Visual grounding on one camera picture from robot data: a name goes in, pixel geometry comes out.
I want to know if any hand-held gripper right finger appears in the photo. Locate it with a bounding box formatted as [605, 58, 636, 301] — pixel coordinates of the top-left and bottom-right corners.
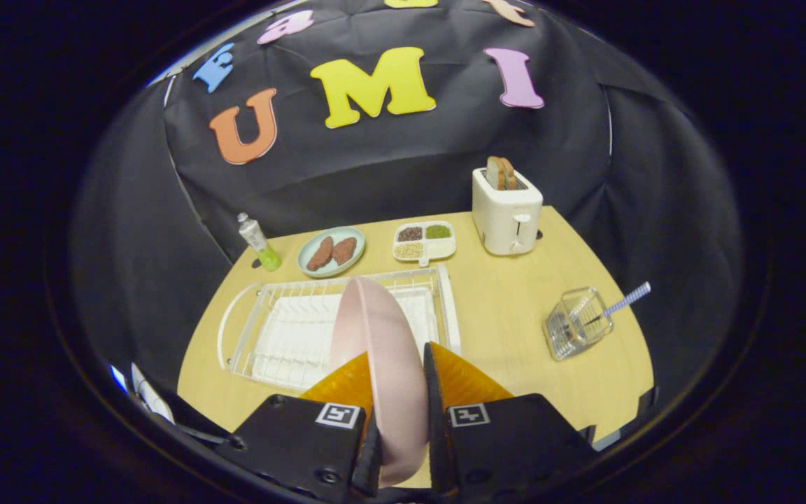
[423, 342, 596, 494]

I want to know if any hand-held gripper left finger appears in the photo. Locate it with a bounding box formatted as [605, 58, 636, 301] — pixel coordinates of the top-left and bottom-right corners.
[214, 351, 383, 501]

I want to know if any pink plate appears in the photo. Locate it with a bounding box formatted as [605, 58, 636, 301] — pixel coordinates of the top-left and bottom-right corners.
[328, 276, 430, 487]

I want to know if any white wire dish rack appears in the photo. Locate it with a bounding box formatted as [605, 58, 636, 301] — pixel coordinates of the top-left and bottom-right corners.
[216, 264, 461, 393]

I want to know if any metal wire basket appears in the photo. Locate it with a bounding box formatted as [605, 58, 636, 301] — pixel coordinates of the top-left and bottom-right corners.
[544, 287, 616, 361]

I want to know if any blue checkered handle spoon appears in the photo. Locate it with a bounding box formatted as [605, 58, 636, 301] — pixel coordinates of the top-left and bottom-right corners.
[571, 281, 652, 333]

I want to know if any light blue plate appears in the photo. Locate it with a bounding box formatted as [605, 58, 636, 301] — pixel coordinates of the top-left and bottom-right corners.
[297, 226, 366, 279]

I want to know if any white divided dish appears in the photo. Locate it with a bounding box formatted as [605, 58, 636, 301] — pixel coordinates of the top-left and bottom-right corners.
[393, 221, 457, 267]

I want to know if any white drip tray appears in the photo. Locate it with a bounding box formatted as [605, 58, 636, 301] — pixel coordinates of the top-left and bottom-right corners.
[253, 288, 439, 389]

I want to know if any clear bottle with green liquid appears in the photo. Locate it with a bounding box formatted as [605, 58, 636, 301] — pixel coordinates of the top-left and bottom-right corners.
[237, 212, 283, 272]

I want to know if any white toaster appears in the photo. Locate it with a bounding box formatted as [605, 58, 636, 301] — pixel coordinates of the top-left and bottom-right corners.
[472, 167, 544, 256]

